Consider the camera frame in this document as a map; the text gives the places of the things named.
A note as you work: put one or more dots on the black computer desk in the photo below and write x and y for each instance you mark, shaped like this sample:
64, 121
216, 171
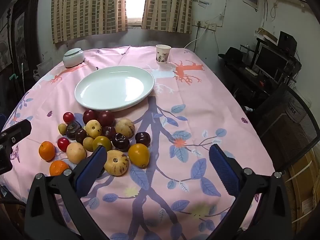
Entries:
240, 80

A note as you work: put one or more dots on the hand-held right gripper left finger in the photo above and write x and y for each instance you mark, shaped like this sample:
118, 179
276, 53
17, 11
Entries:
93, 165

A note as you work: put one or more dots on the dark purple mangosteen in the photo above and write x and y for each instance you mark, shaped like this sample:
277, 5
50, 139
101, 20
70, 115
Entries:
72, 128
120, 142

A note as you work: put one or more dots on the clear plastic bag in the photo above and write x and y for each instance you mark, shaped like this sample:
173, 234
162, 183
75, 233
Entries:
43, 68

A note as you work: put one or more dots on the computer monitor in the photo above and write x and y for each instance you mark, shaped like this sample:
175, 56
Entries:
268, 60

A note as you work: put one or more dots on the narrow checked beige curtain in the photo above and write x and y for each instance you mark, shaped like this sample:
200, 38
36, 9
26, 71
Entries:
167, 5

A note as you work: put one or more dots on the printed paper cup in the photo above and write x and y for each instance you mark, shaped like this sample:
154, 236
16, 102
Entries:
163, 53

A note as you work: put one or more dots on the striped tan pepino melon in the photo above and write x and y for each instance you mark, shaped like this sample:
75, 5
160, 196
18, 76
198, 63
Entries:
125, 128
116, 162

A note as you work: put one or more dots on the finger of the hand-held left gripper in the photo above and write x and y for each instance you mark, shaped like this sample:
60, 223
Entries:
16, 131
5, 158

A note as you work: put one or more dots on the large dark red plum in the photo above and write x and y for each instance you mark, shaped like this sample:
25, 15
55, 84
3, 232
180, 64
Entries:
106, 118
89, 115

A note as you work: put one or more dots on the black mesh office chair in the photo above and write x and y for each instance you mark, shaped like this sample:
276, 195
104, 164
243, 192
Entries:
287, 125

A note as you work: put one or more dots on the bright window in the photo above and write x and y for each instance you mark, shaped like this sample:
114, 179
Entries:
135, 0

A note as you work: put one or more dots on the black hat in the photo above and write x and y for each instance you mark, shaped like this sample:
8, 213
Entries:
232, 55

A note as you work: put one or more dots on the small red tomato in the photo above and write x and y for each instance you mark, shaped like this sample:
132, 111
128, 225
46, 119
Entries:
68, 117
63, 144

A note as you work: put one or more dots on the white wall power strip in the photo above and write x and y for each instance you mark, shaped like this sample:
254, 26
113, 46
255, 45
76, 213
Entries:
206, 25

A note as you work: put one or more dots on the wide checked beige curtain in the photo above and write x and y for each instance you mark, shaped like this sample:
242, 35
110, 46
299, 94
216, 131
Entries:
87, 7

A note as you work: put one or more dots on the pale ceramic lidded jar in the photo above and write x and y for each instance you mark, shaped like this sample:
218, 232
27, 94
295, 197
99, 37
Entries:
73, 58

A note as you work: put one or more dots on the small dark purple plum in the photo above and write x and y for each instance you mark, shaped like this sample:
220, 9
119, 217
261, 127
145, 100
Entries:
142, 138
81, 136
108, 132

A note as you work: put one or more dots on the white remote control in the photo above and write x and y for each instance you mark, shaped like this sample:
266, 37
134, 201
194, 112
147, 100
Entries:
251, 71

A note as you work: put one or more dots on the black speaker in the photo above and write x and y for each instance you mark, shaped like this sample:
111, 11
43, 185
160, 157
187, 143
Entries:
287, 42

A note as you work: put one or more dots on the yellow green tomato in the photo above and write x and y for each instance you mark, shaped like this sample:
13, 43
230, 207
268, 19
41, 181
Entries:
102, 141

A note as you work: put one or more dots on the orange yellow tomato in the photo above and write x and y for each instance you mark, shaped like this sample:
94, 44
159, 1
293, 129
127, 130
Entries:
139, 155

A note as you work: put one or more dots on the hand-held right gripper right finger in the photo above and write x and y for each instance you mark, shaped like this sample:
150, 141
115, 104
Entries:
223, 170

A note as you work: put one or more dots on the small yellow plum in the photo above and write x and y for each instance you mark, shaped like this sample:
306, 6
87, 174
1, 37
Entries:
88, 143
62, 128

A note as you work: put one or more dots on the white oval plate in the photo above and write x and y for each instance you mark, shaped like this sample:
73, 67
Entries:
112, 90

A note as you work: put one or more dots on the pink printed tablecloth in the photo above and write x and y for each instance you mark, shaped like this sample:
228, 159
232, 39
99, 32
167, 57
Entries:
200, 92

